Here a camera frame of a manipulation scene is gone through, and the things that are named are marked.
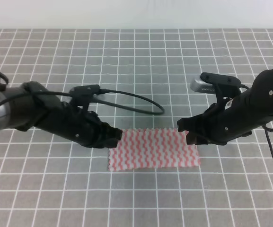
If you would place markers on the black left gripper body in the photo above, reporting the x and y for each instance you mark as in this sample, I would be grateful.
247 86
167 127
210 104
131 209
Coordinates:
73 124

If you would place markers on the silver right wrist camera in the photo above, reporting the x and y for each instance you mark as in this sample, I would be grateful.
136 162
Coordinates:
223 86

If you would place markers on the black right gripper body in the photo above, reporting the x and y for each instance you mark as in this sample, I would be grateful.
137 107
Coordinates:
227 120

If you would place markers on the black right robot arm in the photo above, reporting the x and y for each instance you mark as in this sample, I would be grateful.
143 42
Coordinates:
262 91

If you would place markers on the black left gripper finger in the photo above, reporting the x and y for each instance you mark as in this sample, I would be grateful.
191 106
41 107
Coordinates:
107 143
112 132

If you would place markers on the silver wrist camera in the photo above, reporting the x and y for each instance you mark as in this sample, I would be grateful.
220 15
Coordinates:
82 95
223 86

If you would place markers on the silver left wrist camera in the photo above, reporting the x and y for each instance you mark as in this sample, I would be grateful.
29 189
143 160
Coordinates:
82 95

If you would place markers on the pink white wavy striped towel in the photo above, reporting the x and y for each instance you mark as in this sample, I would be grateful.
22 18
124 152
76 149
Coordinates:
152 148

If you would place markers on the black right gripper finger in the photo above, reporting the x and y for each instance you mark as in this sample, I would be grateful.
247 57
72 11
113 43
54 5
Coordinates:
187 124
193 139

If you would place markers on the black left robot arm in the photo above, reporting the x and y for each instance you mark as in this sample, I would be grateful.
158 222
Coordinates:
23 107

